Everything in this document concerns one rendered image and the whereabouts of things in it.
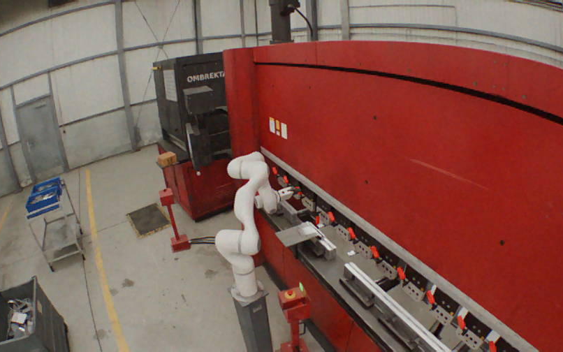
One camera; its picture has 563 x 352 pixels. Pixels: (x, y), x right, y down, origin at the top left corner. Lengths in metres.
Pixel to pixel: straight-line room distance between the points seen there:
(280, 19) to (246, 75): 0.58
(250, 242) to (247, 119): 1.40
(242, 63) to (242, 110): 0.40
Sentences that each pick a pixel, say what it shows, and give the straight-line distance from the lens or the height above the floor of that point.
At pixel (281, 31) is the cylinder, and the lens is 2.27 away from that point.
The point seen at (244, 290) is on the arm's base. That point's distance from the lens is 1.63.
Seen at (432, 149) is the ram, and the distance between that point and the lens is 1.13.
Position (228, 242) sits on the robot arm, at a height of 1.40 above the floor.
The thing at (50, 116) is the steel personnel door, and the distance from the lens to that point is 8.30.
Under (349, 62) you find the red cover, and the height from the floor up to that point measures 2.19.
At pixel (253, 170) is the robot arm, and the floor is 1.66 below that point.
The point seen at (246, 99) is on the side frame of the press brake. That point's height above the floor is 1.84.
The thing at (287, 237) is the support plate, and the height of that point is 1.00.
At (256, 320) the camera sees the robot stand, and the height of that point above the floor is 0.80.
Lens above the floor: 2.25
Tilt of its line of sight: 25 degrees down
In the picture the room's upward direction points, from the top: 3 degrees counter-clockwise
